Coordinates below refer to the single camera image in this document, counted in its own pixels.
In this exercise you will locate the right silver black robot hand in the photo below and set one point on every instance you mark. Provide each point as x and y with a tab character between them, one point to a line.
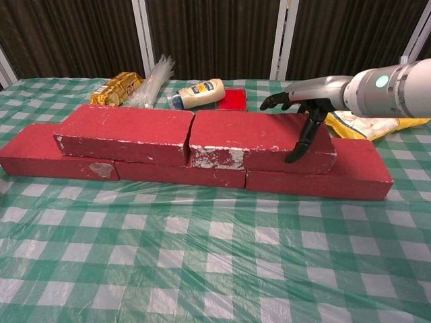
320	91

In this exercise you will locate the red brick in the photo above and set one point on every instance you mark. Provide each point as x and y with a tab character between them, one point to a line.
124	124
242	128
27	151
182	175
320	185

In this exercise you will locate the yellow marshmallow bag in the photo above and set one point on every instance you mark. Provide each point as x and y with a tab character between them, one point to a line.
370	128

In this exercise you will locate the red ink pad case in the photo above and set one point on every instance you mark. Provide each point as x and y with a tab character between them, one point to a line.
234	99

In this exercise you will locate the mayonnaise squeeze bottle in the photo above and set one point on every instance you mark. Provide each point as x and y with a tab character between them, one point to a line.
202	92

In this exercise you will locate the gold foil snack packet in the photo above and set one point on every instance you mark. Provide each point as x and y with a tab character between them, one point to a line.
114	92

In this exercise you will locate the green checked tablecloth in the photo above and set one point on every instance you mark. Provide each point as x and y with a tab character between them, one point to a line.
215	269

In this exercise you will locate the white partition post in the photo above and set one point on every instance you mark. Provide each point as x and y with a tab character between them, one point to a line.
417	37
284	37
7	69
143	37

